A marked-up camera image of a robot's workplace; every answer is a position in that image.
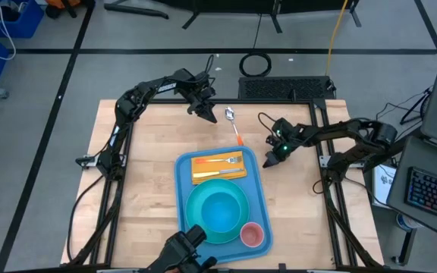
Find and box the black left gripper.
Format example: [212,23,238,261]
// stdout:
[185,77,219,124]

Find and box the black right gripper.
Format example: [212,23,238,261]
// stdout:
[262,117,300,169]

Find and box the orange-handled metal fork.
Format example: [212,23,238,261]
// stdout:
[194,155,243,165]

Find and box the orange cloth napkin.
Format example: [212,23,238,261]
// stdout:
[190,151,248,186]

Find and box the blue plastic bowl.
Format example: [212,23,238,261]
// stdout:
[200,191,242,233]

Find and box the pink plastic cup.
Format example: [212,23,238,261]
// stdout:
[240,221,265,248]

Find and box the teal plastic plate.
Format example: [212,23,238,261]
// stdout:
[184,177,250,245]

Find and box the blue plastic tray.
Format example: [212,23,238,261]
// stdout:
[174,146,274,265]

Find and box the white printed paper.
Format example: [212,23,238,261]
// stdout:
[371,163,398,209]

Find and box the black floor stand bar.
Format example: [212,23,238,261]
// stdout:
[103,2,170,20]

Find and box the white and blue roll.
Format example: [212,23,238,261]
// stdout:
[395,212,420,233]

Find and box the black desk leg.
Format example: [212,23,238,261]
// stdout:
[390,226,417,266]

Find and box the backlit black keyboard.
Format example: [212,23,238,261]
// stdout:
[404,166,437,228]

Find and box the orange and black tool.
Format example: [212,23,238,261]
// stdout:
[45,0,90,18]

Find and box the orange-handled metal spoon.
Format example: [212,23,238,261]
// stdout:
[224,106,244,146]

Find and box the black aluminium table frame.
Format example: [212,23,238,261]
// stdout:
[61,85,386,273]

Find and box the coiled black cable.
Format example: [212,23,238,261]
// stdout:
[239,52,273,78]

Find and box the thin black floor cable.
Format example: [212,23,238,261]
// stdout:
[251,13,264,50]

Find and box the yellow hanging cable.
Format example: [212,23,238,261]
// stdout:
[324,0,351,77]

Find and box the black cable tangle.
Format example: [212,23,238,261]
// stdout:
[349,86,434,142]

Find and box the black arm base cable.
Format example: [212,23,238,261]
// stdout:
[65,174,106,263]

